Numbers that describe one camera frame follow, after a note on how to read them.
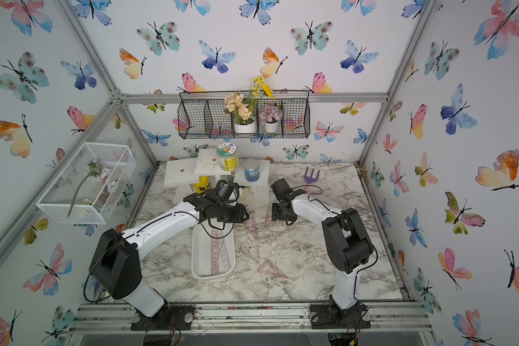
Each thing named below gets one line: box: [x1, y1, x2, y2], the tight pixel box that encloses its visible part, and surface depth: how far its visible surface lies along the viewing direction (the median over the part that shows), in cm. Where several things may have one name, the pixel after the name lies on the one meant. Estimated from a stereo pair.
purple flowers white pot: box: [258, 105, 283, 134], surface depth 92 cm
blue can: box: [243, 158, 261, 183], surface depth 90 cm
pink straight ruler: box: [210, 229, 220, 276], surface depth 89 cm
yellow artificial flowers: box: [251, 74, 275, 100], surface depth 84 cm
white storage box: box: [191, 222, 236, 280], surface depth 88 cm
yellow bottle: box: [194, 175, 210, 194], surface depth 101 cm
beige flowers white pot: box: [224, 92, 258, 134], surface depth 84 cm
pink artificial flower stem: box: [66, 158, 112, 218], surface depth 76 cm
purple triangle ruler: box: [244, 216, 261, 239], surface depth 98 cm
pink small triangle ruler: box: [256, 258, 290, 279], surface depth 86 cm
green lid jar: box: [216, 142, 239, 173], surface depth 84 cm
